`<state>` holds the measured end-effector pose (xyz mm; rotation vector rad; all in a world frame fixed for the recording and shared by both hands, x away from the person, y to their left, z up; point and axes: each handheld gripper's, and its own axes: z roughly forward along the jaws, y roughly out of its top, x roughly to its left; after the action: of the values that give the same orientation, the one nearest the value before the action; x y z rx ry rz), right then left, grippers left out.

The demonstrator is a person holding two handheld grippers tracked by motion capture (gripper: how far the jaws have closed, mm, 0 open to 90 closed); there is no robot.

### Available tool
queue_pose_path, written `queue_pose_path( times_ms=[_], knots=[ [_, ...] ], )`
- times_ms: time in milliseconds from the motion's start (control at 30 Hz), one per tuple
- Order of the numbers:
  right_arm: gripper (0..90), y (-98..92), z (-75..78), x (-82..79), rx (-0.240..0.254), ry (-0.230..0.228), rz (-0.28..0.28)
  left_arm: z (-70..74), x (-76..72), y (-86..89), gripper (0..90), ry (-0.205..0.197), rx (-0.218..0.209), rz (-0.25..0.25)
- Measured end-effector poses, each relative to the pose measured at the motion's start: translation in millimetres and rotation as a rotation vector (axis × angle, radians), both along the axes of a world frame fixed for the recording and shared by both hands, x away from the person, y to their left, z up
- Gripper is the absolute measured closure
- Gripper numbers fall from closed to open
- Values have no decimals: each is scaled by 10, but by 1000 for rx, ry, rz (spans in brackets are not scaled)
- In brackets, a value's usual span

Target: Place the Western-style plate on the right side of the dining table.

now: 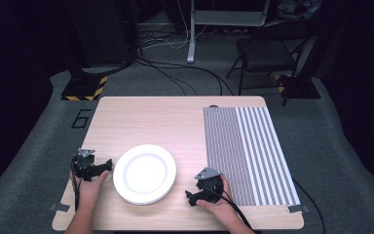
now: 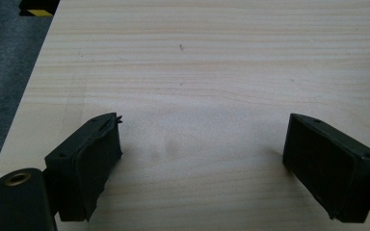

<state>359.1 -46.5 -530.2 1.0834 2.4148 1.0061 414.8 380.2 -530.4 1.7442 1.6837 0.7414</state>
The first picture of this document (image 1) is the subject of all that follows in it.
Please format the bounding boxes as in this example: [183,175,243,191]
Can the black folding chair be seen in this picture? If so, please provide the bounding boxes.
[225,21,310,96]

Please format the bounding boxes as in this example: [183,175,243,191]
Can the black floor cables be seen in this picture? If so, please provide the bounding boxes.
[134,56,236,97]

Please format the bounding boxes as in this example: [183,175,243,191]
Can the black yellow striped stand base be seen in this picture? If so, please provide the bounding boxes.
[274,73,322,99]
[60,75,109,101]

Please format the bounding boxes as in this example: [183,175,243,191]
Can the grey tape piece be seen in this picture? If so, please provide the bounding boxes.
[49,202,71,214]
[286,204,310,215]

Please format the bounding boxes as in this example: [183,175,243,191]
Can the black cable beside table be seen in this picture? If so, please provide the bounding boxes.
[291,177,327,234]

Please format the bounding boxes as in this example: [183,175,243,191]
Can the hand-held gripper cable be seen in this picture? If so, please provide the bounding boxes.
[72,170,81,213]
[207,186,255,232]

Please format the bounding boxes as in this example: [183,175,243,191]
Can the white stand pole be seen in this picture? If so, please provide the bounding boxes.
[186,0,198,64]

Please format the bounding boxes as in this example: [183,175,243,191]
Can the grey white striped placemat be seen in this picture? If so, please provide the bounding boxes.
[203,106,302,207]

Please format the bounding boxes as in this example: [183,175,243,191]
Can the person's right hand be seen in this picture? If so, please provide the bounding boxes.
[196,175,240,222]

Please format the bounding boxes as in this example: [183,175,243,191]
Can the left hand-held gripper cable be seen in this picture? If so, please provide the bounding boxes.
[72,170,81,213]

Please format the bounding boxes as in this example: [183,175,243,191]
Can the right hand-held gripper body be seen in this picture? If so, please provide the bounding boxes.
[194,167,224,204]

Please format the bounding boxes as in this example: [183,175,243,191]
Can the right hand-held gripper cable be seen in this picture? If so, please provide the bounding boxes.
[207,186,255,232]

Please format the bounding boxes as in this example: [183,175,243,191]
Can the white floor cable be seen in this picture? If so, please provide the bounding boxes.
[140,0,208,51]

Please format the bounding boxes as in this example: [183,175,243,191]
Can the person's left hand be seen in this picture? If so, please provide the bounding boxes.
[69,171,110,210]

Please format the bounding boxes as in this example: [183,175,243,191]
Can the black cabinet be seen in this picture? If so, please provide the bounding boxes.
[65,0,138,67]

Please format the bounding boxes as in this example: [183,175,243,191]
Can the black tape floor marking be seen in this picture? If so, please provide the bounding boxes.
[70,108,93,130]

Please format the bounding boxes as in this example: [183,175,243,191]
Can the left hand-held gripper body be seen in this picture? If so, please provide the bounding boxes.
[71,148,102,181]

